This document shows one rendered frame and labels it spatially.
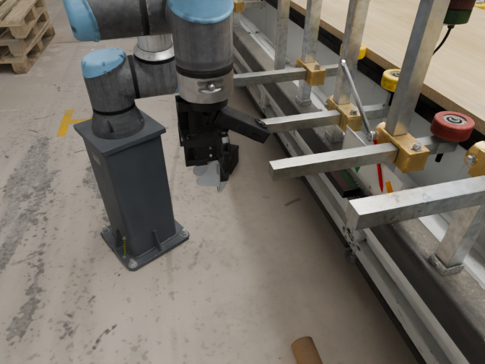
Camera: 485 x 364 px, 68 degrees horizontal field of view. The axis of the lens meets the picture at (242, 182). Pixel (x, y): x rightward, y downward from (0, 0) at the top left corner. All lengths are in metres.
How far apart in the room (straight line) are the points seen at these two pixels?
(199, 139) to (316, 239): 1.24
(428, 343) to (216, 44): 1.15
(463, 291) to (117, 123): 1.12
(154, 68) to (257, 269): 0.92
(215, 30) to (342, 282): 1.30
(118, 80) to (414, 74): 0.90
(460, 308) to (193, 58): 0.63
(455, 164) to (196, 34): 0.75
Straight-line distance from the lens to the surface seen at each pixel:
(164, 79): 1.31
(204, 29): 0.54
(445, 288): 0.81
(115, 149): 1.34
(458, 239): 0.77
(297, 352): 1.38
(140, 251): 1.69
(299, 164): 0.74
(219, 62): 0.56
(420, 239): 0.88
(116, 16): 0.64
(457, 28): 1.65
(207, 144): 0.62
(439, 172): 1.11
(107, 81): 1.31
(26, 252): 1.96
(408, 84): 0.82
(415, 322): 1.42
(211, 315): 1.51
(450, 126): 0.88
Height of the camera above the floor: 1.29
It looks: 39 degrees down
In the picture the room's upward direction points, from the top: straight up
